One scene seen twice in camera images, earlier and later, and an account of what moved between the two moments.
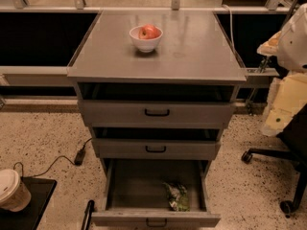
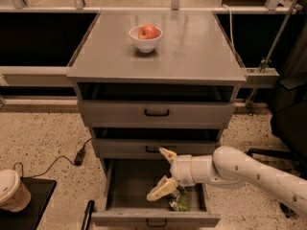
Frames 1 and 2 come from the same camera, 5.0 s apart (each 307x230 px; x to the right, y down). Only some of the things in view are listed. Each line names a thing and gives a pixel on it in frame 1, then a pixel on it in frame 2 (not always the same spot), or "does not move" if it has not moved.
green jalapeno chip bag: x=177 y=197 does not move
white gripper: x=294 y=45 to x=181 y=170
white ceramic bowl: x=144 y=45 does not move
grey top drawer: x=156 y=105 does not move
